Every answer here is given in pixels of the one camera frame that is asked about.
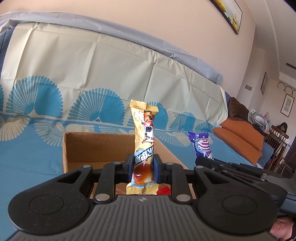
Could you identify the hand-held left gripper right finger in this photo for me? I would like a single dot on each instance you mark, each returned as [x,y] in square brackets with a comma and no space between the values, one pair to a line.
[157,168]

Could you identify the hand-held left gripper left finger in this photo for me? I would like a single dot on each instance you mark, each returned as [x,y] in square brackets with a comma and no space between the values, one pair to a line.
[128,167]

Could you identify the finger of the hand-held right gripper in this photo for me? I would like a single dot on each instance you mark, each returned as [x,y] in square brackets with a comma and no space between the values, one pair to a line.
[249,168]
[208,163]

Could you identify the purple candy packet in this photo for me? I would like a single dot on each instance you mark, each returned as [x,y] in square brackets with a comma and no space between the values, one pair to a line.
[202,144]

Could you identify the cardboard box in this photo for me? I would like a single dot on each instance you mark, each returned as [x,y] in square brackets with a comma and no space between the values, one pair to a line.
[97,148]

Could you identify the yellow bread snack packet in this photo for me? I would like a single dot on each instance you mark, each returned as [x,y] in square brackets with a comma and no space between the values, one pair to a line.
[144,129]

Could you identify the person's right hand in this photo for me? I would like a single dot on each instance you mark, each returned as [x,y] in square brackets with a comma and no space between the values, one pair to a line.
[282,228]

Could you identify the orange cushion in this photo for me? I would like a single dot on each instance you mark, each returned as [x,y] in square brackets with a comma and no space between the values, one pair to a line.
[245,129]
[231,141]

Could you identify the wooden chair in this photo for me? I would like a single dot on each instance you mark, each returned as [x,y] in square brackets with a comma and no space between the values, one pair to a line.
[275,143]

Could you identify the grey and white clothes pile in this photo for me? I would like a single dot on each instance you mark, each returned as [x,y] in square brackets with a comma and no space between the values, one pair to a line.
[259,119]

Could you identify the dark rounded object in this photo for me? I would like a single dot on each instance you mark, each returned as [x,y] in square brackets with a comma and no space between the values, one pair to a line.
[283,128]

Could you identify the brown cloth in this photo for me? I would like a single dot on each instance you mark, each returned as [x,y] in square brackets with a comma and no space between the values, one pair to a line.
[238,109]

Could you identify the white blue fan-print cover cloth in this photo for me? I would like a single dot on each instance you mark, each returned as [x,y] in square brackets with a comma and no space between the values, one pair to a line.
[92,58]

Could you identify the brown-framed wall picture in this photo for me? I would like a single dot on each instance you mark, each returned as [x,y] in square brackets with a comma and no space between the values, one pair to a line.
[287,105]

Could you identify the wall switch plate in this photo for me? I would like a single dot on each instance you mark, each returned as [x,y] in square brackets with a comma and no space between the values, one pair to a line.
[248,87]

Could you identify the small dark-framed wall picture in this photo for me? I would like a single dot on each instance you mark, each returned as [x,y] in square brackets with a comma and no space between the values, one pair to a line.
[264,83]

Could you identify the black curled wall hooks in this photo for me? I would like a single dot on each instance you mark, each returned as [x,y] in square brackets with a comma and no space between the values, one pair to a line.
[289,89]

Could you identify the large dark-framed wall picture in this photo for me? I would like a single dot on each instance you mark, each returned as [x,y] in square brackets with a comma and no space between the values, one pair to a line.
[229,14]

